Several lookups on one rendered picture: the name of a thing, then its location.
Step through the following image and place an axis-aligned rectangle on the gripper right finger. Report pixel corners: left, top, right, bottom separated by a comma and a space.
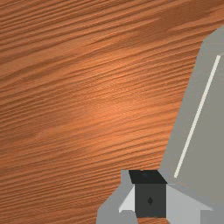
150, 169, 214, 224

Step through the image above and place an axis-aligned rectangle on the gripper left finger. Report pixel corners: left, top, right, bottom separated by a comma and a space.
95, 169, 151, 224

